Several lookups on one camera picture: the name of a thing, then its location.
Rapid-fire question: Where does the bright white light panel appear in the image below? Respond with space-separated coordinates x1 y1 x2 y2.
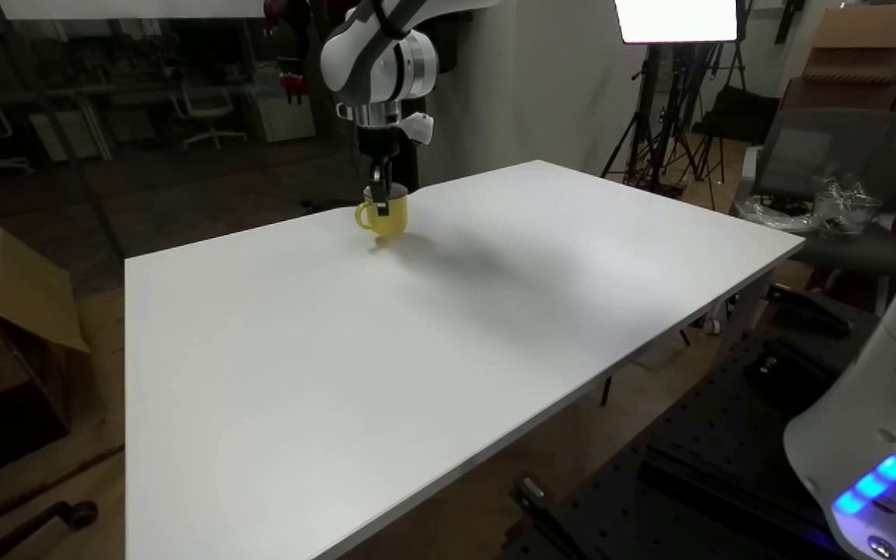
612 0 745 45

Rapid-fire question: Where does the black tripod light stand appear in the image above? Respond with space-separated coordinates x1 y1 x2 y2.
601 40 723 199

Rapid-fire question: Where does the white office chair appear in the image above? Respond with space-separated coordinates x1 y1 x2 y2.
173 85 253 152

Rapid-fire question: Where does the open brown cardboard box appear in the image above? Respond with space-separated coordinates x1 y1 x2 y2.
0 225 94 416

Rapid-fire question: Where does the yellow enamel mug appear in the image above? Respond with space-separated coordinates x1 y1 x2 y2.
353 181 415 246

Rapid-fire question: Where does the tall brown cardboard box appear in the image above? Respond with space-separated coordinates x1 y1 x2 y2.
782 0 896 115

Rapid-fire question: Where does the crumpled clear plastic bag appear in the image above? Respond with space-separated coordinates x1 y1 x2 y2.
734 171 878 236

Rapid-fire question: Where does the grey armchair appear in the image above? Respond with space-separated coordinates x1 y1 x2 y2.
751 106 896 285

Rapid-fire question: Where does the black long-handled tool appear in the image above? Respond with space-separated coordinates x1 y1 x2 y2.
0 496 103 560

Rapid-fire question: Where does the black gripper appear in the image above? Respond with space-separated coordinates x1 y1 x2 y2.
356 122 422 218

